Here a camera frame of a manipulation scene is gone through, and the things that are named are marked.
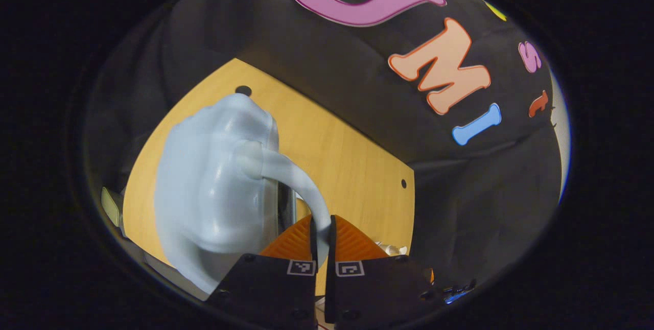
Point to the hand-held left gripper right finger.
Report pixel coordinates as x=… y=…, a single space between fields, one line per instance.
x=373 y=286

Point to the pale beige object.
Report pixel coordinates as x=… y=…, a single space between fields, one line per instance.
x=111 y=207

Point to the black backdrop cloth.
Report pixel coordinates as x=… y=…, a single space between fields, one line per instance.
x=357 y=90

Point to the light blue suitcase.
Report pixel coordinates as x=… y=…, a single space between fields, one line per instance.
x=214 y=192

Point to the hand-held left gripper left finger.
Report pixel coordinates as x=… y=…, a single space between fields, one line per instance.
x=276 y=289

